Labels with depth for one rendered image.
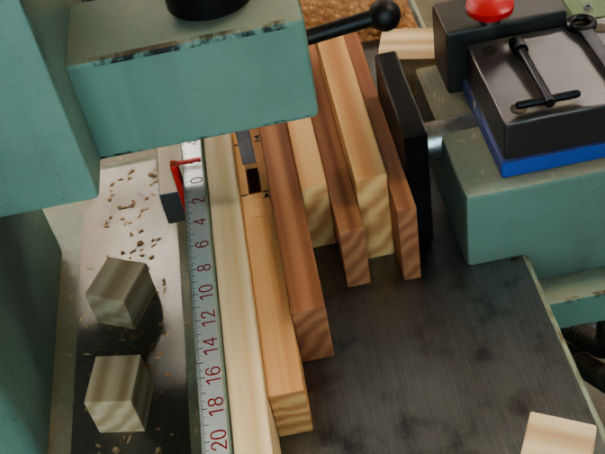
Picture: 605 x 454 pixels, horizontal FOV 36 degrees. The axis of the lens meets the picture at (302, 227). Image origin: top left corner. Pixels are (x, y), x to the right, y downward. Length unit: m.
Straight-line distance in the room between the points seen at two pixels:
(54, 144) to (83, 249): 0.31
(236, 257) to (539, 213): 0.19
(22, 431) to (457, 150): 0.34
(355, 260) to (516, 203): 0.10
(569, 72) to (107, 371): 0.37
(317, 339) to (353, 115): 0.15
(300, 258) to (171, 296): 0.22
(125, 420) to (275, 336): 0.18
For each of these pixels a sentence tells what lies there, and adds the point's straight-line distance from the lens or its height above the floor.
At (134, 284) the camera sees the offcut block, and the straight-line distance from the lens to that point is 0.73.
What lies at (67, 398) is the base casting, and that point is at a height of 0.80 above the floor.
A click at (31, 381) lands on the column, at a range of 0.68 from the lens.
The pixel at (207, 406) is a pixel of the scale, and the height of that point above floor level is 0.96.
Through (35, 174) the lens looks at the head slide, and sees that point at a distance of 0.54.
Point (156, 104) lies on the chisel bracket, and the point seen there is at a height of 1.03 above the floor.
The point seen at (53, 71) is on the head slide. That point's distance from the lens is 0.50.
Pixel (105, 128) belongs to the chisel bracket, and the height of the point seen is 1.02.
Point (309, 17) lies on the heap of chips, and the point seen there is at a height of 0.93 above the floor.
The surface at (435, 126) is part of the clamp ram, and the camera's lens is 0.61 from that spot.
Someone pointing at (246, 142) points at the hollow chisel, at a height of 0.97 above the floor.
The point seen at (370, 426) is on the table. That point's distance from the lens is 0.53.
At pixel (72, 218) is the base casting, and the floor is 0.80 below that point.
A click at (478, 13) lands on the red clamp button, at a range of 0.60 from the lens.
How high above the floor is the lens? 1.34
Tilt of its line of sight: 44 degrees down
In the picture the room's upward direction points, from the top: 11 degrees counter-clockwise
